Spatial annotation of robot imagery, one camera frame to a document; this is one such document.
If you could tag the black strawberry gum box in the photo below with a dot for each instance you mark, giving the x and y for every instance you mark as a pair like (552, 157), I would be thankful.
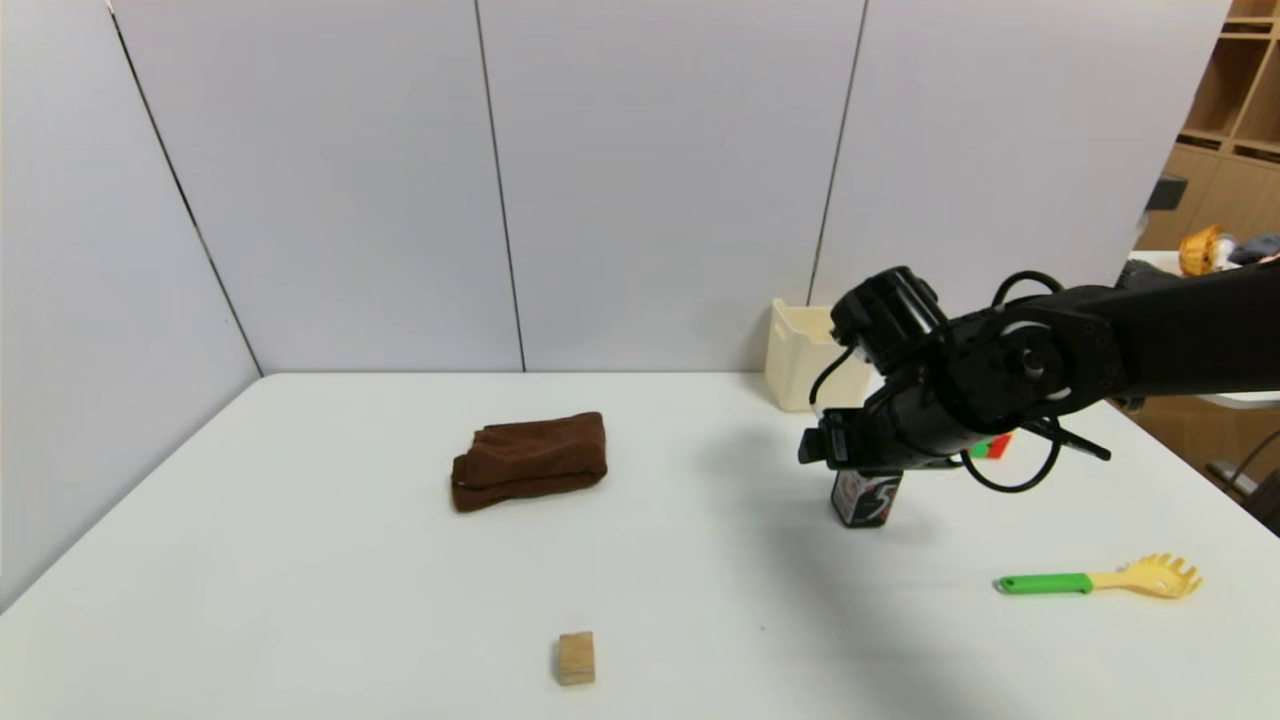
(866, 498)

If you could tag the dark grey plush toy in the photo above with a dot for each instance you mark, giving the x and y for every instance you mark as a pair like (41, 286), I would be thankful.
(1258, 248)

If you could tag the white side table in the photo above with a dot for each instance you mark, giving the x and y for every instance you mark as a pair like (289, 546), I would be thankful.
(1240, 401)

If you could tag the brown folded towel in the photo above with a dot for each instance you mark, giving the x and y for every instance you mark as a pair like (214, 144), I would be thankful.
(530, 460)

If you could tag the small wooden block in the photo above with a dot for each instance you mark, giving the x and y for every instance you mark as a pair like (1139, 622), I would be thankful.
(576, 658)

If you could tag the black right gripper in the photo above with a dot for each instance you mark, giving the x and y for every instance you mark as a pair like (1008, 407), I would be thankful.
(868, 459)

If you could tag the black chair base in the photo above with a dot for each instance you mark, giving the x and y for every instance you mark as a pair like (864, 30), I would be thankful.
(1266, 505)

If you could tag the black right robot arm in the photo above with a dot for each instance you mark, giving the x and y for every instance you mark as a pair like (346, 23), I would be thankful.
(1180, 340)

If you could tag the cream plastic storage bin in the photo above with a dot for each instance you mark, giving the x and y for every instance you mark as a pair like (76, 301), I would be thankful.
(795, 360)

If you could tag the multicolour puzzle cube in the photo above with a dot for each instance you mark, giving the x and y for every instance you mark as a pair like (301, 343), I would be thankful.
(995, 447)

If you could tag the orange plush toy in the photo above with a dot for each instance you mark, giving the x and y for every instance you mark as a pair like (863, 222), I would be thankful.
(1203, 250)

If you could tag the wooden shelf unit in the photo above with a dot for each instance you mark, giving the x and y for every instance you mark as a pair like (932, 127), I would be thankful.
(1215, 185)

